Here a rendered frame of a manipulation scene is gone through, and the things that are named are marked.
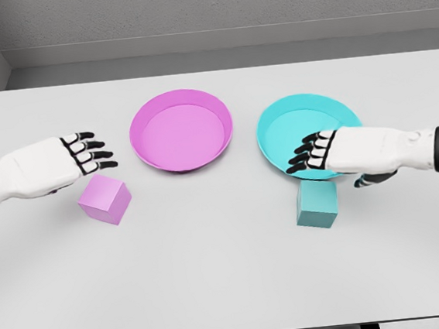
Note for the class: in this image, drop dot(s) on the pink round plate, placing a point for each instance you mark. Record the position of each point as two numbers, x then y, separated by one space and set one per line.
182 131

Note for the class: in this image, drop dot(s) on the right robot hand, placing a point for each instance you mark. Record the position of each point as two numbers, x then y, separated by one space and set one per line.
358 149

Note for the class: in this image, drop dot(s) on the teal cube block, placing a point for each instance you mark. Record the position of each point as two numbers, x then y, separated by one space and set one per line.
316 203

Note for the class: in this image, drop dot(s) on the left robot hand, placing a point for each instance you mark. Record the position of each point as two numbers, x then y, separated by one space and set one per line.
41 166

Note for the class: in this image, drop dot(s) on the pink cube block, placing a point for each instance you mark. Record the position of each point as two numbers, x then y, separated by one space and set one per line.
104 199

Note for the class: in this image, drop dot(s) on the cyan round plate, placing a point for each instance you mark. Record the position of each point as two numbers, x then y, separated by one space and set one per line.
286 127

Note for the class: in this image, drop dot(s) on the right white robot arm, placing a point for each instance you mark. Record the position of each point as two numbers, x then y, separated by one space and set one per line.
435 147

